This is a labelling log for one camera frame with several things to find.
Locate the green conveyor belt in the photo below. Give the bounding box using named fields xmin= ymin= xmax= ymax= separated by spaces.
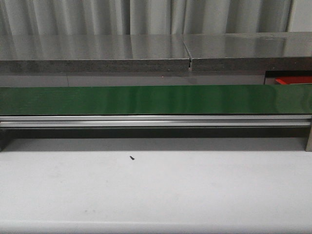
xmin=0 ymin=84 xmax=312 ymax=116

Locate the grey stone counter slab right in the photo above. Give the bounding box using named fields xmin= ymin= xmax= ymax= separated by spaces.
xmin=183 ymin=32 xmax=312 ymax=72

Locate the grey stone counter slab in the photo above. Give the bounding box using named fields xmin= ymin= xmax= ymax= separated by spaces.
xmin=183 ymin=32 xmax=312 ymax=72
xmin=0 ymin=35 xmax=190 ymax=73

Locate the red plastic tray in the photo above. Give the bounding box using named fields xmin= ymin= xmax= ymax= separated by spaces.
xmin=274 ymin=76 xmax=312 ymax=85

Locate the grey stone counter slab left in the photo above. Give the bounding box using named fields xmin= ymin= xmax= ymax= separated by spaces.
xmin=0 ymin=35 xmax=190 ymax=73

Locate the white pleated curtain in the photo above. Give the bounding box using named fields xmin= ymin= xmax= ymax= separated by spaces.
xmin=0 ymin=0 xmax=293 ymax=35

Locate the aluminium conveyor frame rail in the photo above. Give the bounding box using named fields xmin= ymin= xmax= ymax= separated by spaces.
xmin=0 ymin=114 xmax=312 ymax=151

